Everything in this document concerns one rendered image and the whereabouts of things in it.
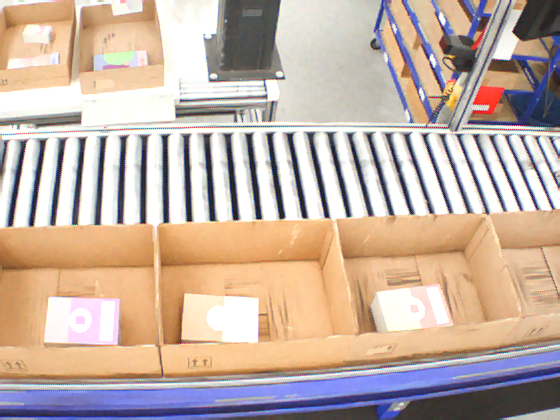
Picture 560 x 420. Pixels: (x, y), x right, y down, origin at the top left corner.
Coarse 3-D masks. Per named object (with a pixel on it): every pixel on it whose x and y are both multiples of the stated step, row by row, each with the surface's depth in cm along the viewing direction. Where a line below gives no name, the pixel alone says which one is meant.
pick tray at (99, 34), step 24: (144, 0) 216; (96, 24) 219; (120, 24) 220; (144, 24) 222; (96, 48) 211; (120, 48) 212; (144, 48) 214; (96, 72) 191; (120, 72) 194; (144, 72) 196
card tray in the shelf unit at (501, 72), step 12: (432, 24) 274; (432, 36) 274; (444, 60) 262; (492, 60) 271; (504, 60) 265; (492, 72) 251; (504, 72) 251; (516, 72) 255; (492, 84) 257; (504, 84) 257
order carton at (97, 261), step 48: (0, 240) 132; (48, 240) 135; (96, 240) 137; (144, 240) 139; (0, 288) 137; (48, 288) 139; (96, 288) 141; (144, 288) 143; (0, 336) 130; (144, 336) 136
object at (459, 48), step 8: (440, 40) 186; (448, 40) 183; (456, 40) 183; (464, 40) 184; (472, 40) 185; (448, 48) 183; (456, 48) 182; (464, 48) 183; (456, 56) 185; (464, 56) 185; (472, 56) 186; (456, 64) 190
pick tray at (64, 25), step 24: (72, 0) 214; (0, 24) 205; (24, 24) 216; (48, 24) 217; (72, 24) 206; (0, 48) 205; (24, 48) 208; (48, 48) 209; (72, 48) 206; (0, 72) 188; (24, 72) 190; (48, 72) 193
